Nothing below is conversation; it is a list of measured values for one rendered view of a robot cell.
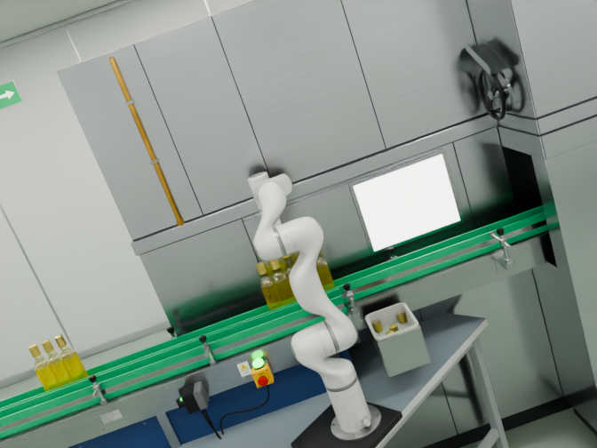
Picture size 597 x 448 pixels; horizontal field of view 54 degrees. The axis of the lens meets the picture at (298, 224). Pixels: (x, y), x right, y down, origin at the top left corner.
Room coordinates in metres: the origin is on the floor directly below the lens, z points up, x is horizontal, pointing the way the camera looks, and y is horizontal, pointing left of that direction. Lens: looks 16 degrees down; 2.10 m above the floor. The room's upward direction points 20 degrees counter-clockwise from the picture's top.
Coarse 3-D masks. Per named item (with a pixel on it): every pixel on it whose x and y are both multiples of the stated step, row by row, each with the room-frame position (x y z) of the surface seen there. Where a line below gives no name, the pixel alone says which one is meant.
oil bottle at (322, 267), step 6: (318, 264) 2.27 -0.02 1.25; (324, 264) 2.27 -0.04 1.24; (318, 270) 2.27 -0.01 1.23; (324, 270) 2.27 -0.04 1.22; (324, 276) 2.27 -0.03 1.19; (330, 276) 2.27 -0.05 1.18; (324, 282) 2.27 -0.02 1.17; (330, 282) 2.27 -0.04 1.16; (324, 288) 2.27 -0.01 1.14; (330, 288) 2.27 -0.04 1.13
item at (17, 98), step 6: (0, 84) 5.39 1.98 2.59; (6, 84) 5.39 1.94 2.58; (12, 84) 5.39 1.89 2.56; (0, 90) 5.39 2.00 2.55; (6, 90) 5.39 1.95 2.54; (12, 90) 5.39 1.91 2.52; (18, 90) 5.39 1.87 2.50; (0, 96) 5.39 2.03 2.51; (6, 96) 5.39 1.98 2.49; (12, 96) 5.39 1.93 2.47; (18, 96) 5.39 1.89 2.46; (0, 102) 5.39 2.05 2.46; (6, 102) 5.39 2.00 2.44; (12, 102) 5.39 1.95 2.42; (18, 102) 5.39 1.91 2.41; (0, 108) 5.39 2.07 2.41
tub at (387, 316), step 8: (400, 304) 2.17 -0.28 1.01; (376, 312) 2.17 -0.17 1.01; (384, 312) 2.17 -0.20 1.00; (392, 312) 2.17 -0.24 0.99; (408, 312) 2.08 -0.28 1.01; (368, 320) 2.13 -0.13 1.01; (384, 320) 2.17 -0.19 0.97; (392, 320) 2.17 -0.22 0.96; (408, 320) 2.12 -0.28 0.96; (416, 320) 2.00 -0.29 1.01; (384, 328) 2.15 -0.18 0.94; (400, 328) 2.11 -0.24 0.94; (408, 328) 1.96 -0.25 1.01; (376, 336) 1.99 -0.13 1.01; (384, 336) 1.96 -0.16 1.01; (392, 336) 1.96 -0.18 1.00
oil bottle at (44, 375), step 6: (30, 348) 2.28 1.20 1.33; (36, 348) 2.29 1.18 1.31; (36, 354) 2.28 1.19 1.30; (36, 360) 2.28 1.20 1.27; (42, 360) 2.29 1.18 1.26; (36, 366) 2.27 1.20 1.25; (42, 366) 2.27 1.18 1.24; (36, 372) 2.27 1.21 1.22; (42, 372) 2.27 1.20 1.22; (48, 372) 2.27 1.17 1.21; (42, 378) 2.27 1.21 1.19; (48, 378) 2.27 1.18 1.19; (42, 384) 2.27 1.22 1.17; (48, 384) 2.27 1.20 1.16; (54, 384) 2.27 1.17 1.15; (48, 390) 2.27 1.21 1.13
